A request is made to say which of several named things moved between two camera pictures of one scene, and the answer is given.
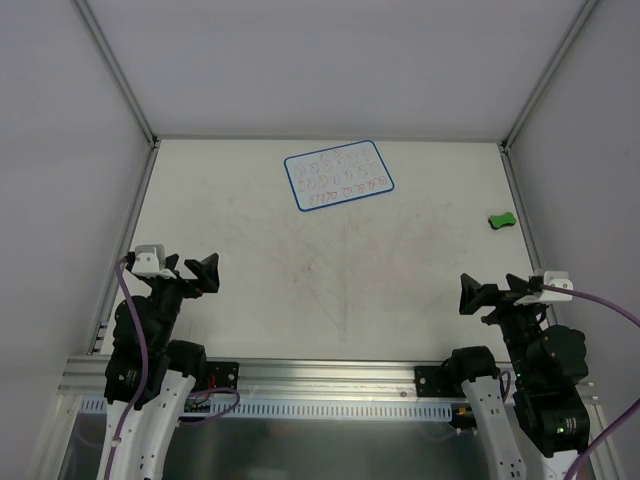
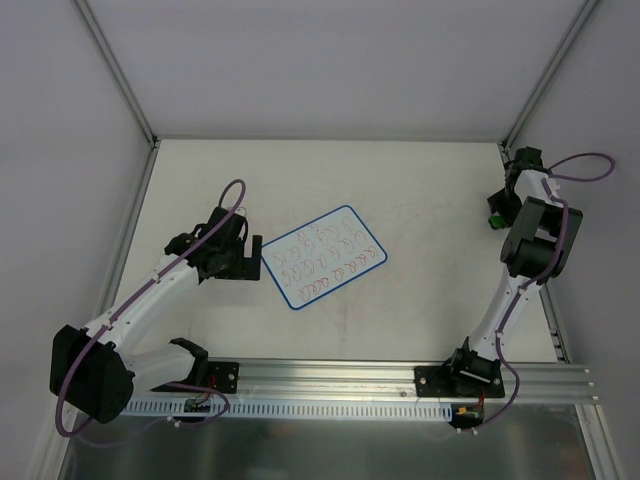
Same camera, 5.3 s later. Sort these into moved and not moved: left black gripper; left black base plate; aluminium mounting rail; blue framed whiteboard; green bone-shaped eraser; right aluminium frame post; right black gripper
Moved: blue framed whiteboard; left black gripper; right black gripper
Not moved: right aluminium frame post; green bone-shaped eraser; left black base plate; aluminium mounting rail
